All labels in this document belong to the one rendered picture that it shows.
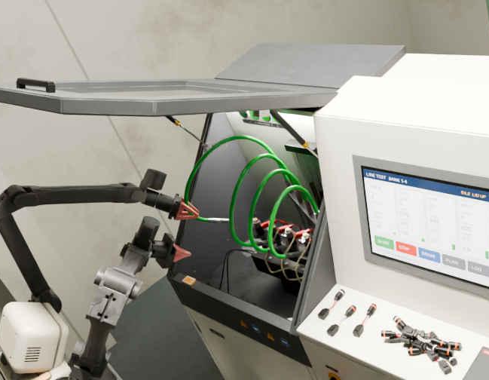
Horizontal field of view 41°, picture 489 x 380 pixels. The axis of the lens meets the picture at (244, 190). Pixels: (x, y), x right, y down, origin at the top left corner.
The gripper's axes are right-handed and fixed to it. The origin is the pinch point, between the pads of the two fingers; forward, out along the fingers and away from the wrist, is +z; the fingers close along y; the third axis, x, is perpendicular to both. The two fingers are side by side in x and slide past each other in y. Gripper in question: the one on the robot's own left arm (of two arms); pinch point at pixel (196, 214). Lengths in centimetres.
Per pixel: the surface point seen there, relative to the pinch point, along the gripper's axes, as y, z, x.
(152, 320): 124, 9, 123
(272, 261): -2.6, 31.6, 6.3
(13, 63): 119, -104, 3
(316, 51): 27, 21, -65
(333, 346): -49, 48, 6
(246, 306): -16.7, 26.3, 19.5
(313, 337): -43, 44, 8
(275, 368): -14, 46, 41
